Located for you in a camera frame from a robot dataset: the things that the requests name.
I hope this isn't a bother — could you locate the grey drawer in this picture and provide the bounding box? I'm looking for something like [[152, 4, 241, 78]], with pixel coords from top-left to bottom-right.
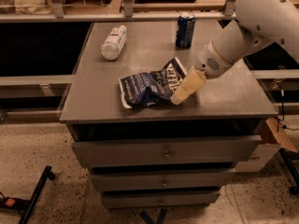
[[72, 135, 262, 168], [91, 169, 235, 192], [101, 190, 220, 209]]

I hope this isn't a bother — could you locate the cardboard box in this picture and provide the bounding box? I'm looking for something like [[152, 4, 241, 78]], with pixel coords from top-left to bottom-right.
[[235, 117, 298, 174]]

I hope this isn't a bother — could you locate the clear plastic water bottle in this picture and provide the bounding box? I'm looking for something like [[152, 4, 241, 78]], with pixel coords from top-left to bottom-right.
[[101, 25, 127, 61]]

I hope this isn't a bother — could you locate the metal railing frame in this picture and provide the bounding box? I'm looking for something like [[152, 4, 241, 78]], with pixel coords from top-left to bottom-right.
[[0, 0, 237, 23]]

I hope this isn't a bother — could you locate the black stand leg left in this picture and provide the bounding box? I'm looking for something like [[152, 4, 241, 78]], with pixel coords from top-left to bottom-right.
[[0, 165, 55, 224]]

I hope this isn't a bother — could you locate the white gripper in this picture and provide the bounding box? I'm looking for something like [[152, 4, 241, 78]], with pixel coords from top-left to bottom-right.
[[170, 41, 233, 105]]

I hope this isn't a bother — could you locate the bottom grey drawer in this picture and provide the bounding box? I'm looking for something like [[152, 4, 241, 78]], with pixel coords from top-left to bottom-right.
[[101, 190, 220, 209]]

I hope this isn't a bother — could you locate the black stand leg right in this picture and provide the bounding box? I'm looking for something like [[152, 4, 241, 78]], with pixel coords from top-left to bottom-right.
[[279, 148, 299, 195]]

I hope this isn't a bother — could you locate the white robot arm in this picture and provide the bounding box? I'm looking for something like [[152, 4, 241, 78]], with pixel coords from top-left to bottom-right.
[[171, 0, 299, 105]]

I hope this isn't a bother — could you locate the blue chip bag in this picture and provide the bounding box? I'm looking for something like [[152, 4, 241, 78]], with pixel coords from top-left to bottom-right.
[[119, 57, 187, 108]]

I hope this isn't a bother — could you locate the middle grey drawer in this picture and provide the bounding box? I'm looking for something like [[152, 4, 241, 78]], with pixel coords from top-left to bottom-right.
[[91, 169, 235, 192]]

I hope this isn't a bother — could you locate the blue pepsi can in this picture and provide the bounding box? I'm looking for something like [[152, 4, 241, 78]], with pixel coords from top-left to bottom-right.
[[176, 12, 195, 49]]

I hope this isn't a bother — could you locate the grey drawer cabinet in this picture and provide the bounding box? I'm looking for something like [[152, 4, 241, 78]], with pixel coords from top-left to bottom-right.
[[60, 21, 277, 197]]

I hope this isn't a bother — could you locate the top grey drawer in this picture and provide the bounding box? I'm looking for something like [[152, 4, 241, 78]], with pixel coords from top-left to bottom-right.
[[72, 135, 262, 168]]

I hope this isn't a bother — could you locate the black stand leg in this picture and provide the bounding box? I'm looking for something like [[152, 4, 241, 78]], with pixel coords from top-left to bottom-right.
[[0, 165, 55, 224], [279, 148, 299, 195]]

